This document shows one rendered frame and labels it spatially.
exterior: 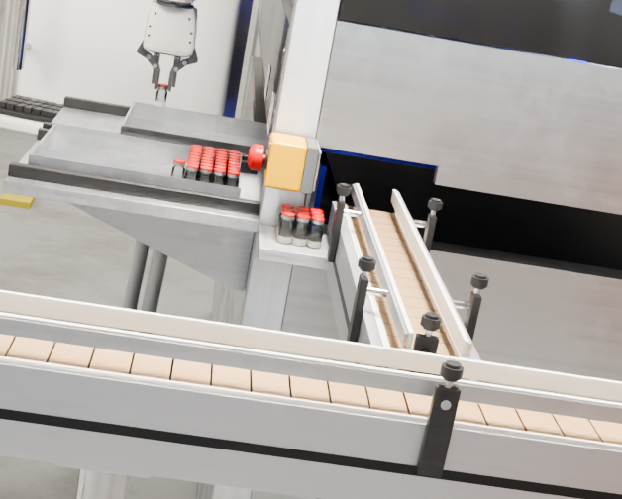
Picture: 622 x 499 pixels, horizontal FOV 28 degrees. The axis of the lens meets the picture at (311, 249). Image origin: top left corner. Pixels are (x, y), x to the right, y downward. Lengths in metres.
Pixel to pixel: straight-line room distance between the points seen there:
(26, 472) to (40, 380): 1.83
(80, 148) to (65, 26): 0.76
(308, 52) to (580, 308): 0.61
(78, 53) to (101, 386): 1.88
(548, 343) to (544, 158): 0.31
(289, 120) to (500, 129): 0.33
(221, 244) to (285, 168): 0.28
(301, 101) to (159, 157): 0.43
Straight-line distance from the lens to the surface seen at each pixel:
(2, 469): 3.00
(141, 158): 2.24
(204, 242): 2.07
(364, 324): 1.42
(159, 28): 2.50
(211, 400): 1.16
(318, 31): 1.90
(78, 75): 2.98
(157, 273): 3.13
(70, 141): 2.27
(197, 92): 2.91
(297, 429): 1.17
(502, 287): 2.03
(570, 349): 2.09
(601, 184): 2.02
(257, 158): 1.85
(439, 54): 1.92
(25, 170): 2.01
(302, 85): 1.91
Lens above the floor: 1.39
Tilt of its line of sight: 16 degrees down
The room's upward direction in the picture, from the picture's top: 10 degrees clockwise
